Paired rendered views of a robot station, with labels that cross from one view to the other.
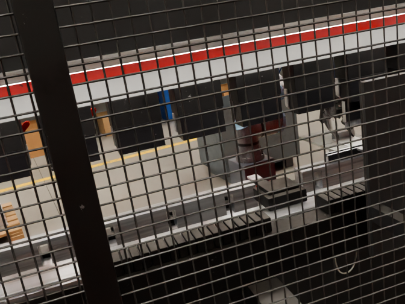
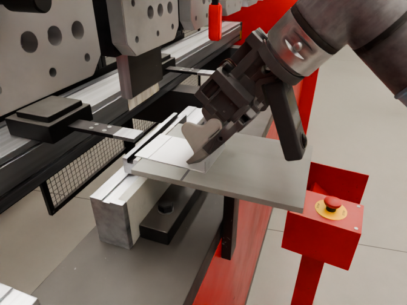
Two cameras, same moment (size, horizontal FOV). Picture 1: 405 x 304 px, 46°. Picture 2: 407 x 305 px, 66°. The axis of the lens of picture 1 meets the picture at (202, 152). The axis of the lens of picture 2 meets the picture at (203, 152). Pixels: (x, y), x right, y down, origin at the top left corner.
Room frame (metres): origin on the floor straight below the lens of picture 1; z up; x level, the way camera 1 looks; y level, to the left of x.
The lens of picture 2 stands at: (1.99, -0.91, 1.28)
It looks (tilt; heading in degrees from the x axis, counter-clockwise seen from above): 31 degrees down; 126
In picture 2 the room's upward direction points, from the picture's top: straight up
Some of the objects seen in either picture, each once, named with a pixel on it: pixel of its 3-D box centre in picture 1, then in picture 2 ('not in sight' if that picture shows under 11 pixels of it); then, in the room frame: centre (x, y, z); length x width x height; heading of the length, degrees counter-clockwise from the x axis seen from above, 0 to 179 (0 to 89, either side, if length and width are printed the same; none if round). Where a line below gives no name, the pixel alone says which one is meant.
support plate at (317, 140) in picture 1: (335, 139); (227, 159); (1.76, -0.52, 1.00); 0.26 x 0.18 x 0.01; 15
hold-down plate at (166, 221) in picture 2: not in sight; (188, 184); (1.67, -0.51, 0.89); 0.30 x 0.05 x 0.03; 105
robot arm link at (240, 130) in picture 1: (248, 128); not in sight; (2.38, -0.25, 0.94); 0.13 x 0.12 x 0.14; 105
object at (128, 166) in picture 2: (350, 152); (158, 140); (1.61, -0.53, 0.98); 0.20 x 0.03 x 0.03; 105
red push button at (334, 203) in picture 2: not in sight; (331, 205); (1.90, -0.27, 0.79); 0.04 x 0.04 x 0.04
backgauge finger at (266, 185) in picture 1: (268, 184); (173, 66); (1.36, -0.18, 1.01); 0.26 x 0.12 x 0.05; 15
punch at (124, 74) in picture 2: (356, 111); (142, 72); (1.62, -0.56, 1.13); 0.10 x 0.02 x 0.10; 105
